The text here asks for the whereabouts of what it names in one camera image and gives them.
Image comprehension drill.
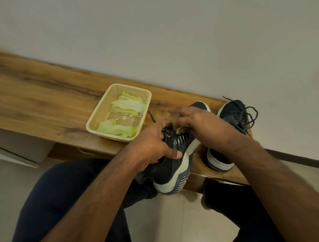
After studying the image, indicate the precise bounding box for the person's left hand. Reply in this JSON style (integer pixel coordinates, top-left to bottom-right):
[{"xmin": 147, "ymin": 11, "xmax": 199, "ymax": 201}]
[{"xmin": 128, "ymin": 119, "xmax": 183, "ymax": 173}]

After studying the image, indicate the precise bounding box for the person's right hand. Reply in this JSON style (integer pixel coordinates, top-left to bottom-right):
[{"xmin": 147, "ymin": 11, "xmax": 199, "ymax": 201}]
[{"xmin": 173, "ymin": 106, "xmax": 250, "ymax": 155}]

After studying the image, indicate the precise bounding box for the dark sneaker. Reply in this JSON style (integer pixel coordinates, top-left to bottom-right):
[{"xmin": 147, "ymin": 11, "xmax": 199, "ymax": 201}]
[
  {"xmin": 204, "ymin": 99, "xmax": 259, "ymax": 173},
  {"xmin": 134, "ymin": 101, "xmax": 211, "ymax": 195}
]

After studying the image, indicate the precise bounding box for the grey shoelace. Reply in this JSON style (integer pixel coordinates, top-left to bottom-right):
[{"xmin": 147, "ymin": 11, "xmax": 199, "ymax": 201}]
[
  {"xmin": 222, "ymin": 96, "xmax": 259, "ymax": 136},
  {"xmin": 149, "ymin": 111, "xmax": 172, "ymax": 136}
]

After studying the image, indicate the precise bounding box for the person's right forearm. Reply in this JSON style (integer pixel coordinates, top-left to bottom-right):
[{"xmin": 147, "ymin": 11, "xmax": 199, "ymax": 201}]
[{"xmin": 232, "ymin": 138, "xmax": 319, "ymax": 242}]

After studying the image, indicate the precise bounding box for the person's left forearm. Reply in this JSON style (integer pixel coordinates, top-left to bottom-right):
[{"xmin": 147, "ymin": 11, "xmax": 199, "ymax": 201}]
[{"xmin": 41, "ymin": 149, "xmax": 145, "ymax": 242}]

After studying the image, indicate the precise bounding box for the cream plastic mesh basket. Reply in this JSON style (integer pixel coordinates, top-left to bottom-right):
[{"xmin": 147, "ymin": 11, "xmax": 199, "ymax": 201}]
[{"xmin": 85, "ymin": 83, "xmax": 152, "ymax": 143}]

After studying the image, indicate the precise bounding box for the dark baseboard strip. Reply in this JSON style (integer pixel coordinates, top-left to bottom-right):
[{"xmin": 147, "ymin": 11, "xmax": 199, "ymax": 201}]
[{"xmin": 264, "ymin": 149, "xmax": 319, "ymax": 169}]

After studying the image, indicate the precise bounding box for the thin white cord loop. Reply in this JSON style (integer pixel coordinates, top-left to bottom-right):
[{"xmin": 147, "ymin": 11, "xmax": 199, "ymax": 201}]
[{"xmin": 76, "ymin": 147, "xmax": 96, "ymax": 156}]

